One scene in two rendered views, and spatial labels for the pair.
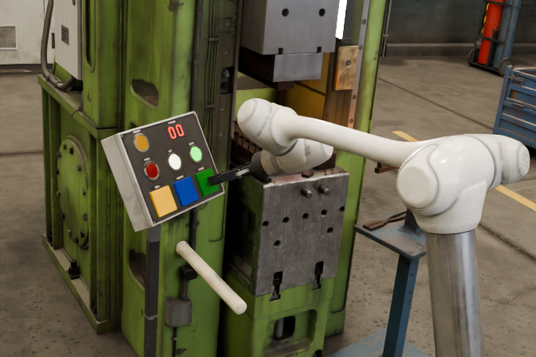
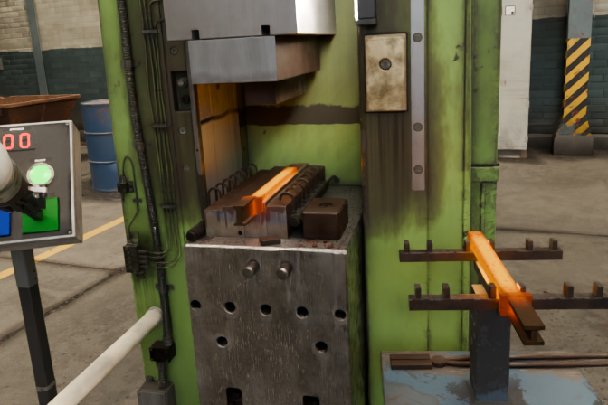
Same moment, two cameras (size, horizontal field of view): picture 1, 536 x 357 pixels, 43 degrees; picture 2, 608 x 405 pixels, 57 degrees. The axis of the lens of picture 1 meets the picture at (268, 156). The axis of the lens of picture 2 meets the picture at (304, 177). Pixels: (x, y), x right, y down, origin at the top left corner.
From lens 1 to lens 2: 1.99 m
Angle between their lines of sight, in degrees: 46
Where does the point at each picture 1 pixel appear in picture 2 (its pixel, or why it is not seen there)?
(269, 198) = (193, 266)
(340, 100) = (386, 130)
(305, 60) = (242, 50)
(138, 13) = not seen: hidden behind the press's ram
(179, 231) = (148, 292)
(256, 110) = not seen: outside the picture
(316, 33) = (254, 3)
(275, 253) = (222, 357)
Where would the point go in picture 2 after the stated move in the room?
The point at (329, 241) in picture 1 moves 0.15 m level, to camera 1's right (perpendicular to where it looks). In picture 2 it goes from (323, 366) to (375, 393)
